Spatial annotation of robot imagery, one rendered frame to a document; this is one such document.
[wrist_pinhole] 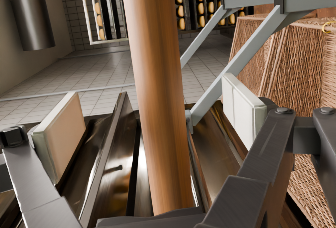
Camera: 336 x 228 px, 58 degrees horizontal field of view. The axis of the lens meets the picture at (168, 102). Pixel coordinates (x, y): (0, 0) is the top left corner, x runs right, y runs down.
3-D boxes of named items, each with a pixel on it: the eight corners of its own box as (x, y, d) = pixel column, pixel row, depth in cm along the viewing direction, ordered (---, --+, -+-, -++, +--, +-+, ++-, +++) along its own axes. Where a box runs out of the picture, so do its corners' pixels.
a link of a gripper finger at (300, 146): (280, 132, 13) (347, 124, 13) (246, 97, 18) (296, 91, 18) (280, 162, 14) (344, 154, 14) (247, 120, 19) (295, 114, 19)
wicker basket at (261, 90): (315, 132, 126) (249, 140, 125) (266, 97, 180) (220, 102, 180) (318, 11, 112) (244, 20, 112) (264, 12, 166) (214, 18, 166)
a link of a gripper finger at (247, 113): (252, 106, 15) (267, 104, 15) (221, 73, 21) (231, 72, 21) (253, 160, 16) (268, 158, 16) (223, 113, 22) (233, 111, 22)
